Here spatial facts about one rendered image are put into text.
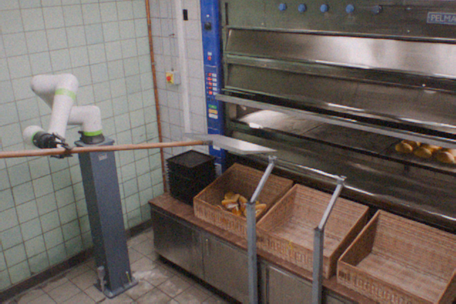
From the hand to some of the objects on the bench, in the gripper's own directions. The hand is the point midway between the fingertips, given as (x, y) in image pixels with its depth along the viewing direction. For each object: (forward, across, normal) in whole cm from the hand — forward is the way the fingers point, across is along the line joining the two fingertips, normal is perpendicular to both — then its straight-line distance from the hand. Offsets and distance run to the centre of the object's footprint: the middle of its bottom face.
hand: (66, 150), depth 215 cm
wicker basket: (+122, +56, -139) cm, 194 cm away
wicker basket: (+3, +57, -143) cm, 154 cm away
